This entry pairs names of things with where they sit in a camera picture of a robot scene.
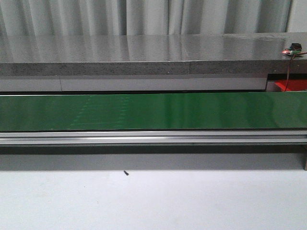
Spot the aluminium conveyor frame rail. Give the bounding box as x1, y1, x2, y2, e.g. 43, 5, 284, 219
0, 129, 307, 145

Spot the grey stone counter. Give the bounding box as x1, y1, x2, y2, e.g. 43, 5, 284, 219
0, 33, 307, 76

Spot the small green circuit board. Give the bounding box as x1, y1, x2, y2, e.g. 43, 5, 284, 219
282, 48, 306, 57

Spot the green conveyor belt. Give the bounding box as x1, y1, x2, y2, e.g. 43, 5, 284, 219
0, 92, 307, 132

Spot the red black wire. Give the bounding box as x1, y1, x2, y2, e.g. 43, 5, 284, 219
284, 53, 307, 92

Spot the red plastic tray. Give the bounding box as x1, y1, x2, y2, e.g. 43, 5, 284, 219
274, 80, 307, 92

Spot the grey pleated curtain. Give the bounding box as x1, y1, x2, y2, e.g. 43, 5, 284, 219
0, 0, 292, 36

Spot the small black sensor box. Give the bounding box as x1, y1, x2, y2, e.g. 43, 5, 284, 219
290, 43, 302, 52

